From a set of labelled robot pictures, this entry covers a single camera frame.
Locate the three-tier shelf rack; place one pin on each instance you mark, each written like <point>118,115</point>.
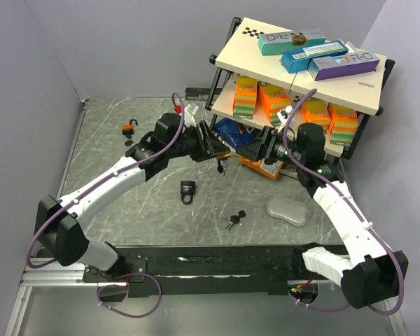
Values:
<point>240,55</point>

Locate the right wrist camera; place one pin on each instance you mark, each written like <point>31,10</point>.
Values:
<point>283,115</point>

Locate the purple R+O box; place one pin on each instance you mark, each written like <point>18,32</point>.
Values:
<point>350,64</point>

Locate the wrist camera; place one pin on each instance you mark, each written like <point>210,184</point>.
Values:
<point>190,111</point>
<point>283,115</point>

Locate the orange padlock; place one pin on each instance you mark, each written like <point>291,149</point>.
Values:
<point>128,129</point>

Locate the teal R+O box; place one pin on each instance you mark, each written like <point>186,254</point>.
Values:
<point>280,42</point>

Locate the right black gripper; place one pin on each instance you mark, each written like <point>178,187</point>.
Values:
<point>262,148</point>

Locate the blue chips bag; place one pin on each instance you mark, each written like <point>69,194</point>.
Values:
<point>235,134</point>

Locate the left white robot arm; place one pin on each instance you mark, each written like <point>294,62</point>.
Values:
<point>60,222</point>

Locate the sponge pack far right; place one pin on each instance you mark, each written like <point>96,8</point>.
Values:
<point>343,124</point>

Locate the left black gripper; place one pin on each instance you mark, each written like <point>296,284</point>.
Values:
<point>210,146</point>

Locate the clear plastic pouch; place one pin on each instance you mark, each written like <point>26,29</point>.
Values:
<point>294,213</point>

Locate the sponge pack far left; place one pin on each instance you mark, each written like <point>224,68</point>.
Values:
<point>245,97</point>

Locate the black padlock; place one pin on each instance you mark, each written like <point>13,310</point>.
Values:
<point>187,191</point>

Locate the yellow padlock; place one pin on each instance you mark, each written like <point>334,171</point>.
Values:
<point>222,162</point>

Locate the black device behind shelf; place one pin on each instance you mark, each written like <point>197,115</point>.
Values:
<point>197,93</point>

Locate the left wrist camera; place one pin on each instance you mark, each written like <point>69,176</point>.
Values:
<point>190,111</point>

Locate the orange sponge pack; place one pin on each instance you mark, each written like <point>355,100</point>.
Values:
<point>315,111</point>
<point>272,99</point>

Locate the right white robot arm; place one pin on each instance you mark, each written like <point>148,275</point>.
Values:
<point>371,272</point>

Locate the blue box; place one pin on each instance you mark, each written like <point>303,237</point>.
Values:
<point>298,60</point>

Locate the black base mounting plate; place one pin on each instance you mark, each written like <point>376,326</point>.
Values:
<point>187,270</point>

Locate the black-headed key bunch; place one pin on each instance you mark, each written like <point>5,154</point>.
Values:
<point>129,143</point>

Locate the orange Kettle chips bag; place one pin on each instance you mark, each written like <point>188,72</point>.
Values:
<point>269,170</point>

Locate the black key bunch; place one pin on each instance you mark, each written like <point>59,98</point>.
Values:
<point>235,219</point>

